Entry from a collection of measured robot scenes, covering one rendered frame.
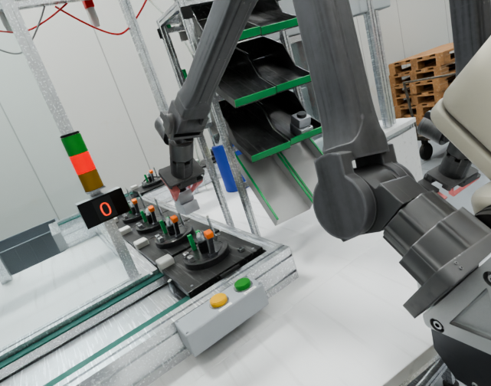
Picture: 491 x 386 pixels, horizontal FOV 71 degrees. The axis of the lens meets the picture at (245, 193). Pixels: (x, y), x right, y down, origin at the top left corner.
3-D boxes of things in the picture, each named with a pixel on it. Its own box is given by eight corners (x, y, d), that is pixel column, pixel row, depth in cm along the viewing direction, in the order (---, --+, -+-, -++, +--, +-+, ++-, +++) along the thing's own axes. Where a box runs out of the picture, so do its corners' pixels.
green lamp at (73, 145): (90, 150, 89) (81, 132, 88) (70, 157, 87) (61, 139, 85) (86, 150, 93) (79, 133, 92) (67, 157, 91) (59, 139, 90)
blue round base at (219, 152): (256, 182, 195) (243, 137, 187) (235, 194, 188) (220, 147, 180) (242, 181, 209) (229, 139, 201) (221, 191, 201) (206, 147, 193)
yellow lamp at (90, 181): (105, 185, 92) (97, 168, 91) (86, 193, 90) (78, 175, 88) (102, 184, 96) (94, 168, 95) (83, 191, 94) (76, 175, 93)
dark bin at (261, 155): (290, 148, 102) (290, 125, 97) (252, 163, 98) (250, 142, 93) (245, 112, 121) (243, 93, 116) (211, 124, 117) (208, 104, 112)
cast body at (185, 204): (200, 208, 93) (191, 184, 91) (186, 215, 91) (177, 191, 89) (188, 205, 100) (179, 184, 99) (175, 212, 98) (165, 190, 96)
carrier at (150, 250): (220, 234, 118) (209, 201, 114) (157, 269, 107) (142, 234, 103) (192, 222, 138) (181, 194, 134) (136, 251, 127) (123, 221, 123)
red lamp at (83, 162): (97, 168, 91) (90, 150, 89) (78, 175, 88) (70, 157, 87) (94, 167, 95) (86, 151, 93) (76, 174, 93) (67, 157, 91)
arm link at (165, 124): (171, 119, 72) (207, 116, 76) (150, 90, 78) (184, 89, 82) (164, 163, 79) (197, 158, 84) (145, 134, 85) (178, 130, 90)
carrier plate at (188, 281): (264, 253, 97) (262, 246, 96) (191, 299, 86) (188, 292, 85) (223, 235, 117) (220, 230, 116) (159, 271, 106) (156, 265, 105)
